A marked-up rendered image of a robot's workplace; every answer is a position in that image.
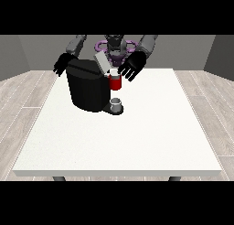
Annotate small grey coffee pod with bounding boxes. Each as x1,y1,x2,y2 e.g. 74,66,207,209
105,68,120,78

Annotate pale grey machine lid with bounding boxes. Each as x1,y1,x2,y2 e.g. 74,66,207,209
93,50,114,75

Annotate red pod holder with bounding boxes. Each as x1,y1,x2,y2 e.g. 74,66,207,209
108,74,122,91

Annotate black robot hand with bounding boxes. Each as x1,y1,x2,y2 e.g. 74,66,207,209
52,52,78,78
117,50,148,83

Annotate small grey cup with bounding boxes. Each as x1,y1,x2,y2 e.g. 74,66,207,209
110,97,123,113

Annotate black coffee machine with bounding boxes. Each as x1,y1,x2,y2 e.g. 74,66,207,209
65,58,124,116

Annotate grey robot trunk purple rings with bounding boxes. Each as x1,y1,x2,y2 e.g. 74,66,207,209
94,35,139,67

